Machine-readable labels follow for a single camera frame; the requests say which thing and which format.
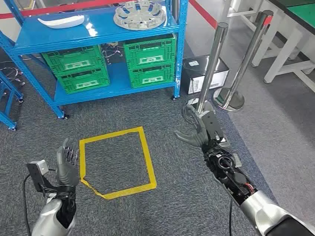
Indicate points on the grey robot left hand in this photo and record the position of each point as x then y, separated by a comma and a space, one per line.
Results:
66, 172

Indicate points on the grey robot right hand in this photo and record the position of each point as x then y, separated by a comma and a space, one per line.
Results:
196, 140

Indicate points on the silver plastic wheel hubcap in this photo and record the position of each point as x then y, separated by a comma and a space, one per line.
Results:
139, 14

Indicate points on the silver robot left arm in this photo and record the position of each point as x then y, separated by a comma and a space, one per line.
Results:
47, 215

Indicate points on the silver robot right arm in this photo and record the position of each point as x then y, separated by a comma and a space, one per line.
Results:
260, 208

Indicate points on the blue metal shelf rack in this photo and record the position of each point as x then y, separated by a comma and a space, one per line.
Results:
98, 35

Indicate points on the white workbench with green top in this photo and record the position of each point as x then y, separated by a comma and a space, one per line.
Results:
282, 49

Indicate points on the white curved plastic part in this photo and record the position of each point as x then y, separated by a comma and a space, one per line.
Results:
61, 22

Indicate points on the yellow floor tape square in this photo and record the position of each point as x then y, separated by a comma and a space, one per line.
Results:
147, 163

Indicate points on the black box with white label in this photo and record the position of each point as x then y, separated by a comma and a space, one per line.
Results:
196, 70

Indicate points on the chrome stanchion with red band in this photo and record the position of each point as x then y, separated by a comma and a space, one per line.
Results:
248, 55

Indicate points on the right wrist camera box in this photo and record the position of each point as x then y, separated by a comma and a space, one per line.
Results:
211, 125

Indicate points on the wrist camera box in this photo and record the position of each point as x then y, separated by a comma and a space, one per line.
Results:
37, 172
211, 125

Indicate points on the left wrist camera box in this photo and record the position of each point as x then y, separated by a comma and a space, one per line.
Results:
37, 172

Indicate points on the dark stanchion post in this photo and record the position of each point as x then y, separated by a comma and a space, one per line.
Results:
175, 9

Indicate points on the white table frame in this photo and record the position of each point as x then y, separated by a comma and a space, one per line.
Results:
236, 9

